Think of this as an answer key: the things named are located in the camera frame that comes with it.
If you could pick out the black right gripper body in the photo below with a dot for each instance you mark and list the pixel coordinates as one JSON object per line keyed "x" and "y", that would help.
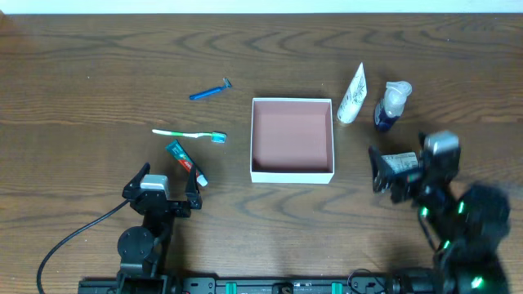
{"x": 403, "y": 188}

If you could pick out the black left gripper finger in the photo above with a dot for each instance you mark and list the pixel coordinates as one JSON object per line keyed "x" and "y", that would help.
{"x": 132, "y": 189}
{"x": 192, "y": 192}

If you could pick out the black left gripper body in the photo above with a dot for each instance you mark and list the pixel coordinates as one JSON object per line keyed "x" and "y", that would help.
{"x": 162, "y": 205}

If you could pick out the green and white soap box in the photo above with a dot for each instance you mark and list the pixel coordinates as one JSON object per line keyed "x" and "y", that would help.
{"x": 401, "y": 162}

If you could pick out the green and red toothpaste tube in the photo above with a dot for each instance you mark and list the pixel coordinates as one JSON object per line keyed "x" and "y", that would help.
{"x": 179, "y": 153}

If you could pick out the green and white toothbrush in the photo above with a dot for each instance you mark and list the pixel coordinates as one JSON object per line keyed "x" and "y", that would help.
{"x": 215, "y": 137}

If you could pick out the white Pantene tube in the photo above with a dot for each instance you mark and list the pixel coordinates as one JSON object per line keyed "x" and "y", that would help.
{"x": 354, "y": 97}

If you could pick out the clear and blue pump bottle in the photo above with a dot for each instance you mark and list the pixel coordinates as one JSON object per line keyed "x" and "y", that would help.
{"x": 391, "y": 106}

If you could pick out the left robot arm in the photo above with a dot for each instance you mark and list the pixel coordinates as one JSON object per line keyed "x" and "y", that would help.
{"x": 143, "y": 249}

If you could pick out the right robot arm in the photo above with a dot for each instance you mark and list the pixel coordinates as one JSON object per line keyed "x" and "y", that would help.
{"x": 464, "y": 233}

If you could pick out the white box with pink interior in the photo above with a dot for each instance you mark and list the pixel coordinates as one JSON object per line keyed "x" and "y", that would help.
{"x": 291, "y": 141}

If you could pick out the blue disposable razor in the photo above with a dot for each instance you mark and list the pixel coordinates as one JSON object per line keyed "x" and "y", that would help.
{"x": 211, "y": 91}

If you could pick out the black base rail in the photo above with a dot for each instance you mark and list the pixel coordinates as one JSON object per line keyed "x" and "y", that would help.
{"x": 208, "y": 285}

